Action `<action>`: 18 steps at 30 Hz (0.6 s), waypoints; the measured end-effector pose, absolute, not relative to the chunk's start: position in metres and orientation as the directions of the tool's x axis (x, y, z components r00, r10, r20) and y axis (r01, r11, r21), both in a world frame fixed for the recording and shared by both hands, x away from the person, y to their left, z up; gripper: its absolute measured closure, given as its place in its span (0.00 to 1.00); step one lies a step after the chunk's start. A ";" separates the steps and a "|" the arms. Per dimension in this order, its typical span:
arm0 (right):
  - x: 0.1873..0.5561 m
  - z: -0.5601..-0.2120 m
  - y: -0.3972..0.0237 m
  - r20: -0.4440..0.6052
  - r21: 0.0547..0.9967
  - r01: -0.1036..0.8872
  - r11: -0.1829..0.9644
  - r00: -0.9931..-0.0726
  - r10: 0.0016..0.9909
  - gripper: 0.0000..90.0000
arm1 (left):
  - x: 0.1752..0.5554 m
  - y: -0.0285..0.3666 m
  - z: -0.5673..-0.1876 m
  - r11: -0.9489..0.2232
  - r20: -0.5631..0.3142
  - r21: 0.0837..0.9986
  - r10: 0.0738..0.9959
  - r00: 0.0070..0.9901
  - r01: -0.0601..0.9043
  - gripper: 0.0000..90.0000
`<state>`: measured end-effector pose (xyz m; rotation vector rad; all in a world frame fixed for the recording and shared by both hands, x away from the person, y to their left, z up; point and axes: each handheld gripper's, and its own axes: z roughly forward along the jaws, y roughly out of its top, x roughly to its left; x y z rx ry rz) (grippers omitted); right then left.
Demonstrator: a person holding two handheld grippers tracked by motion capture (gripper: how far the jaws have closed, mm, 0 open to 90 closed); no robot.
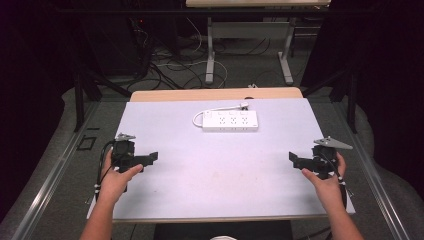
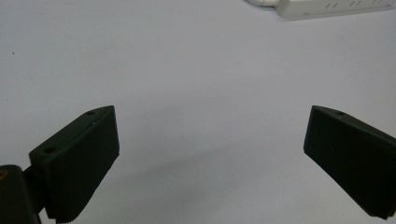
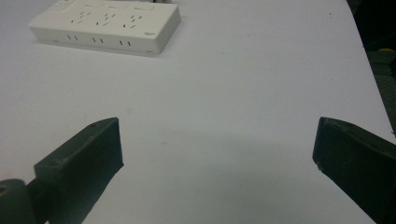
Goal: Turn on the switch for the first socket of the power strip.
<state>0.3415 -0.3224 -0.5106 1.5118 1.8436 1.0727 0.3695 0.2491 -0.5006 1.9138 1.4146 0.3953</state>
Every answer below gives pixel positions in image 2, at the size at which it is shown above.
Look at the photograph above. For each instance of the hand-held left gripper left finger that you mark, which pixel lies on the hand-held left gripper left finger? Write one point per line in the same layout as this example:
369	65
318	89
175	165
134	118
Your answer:
79	158

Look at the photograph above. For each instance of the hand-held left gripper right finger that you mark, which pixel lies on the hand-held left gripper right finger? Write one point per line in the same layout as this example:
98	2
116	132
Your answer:
351	155

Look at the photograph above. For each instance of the white power strip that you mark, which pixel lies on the white power strip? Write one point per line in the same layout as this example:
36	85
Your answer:
334	7

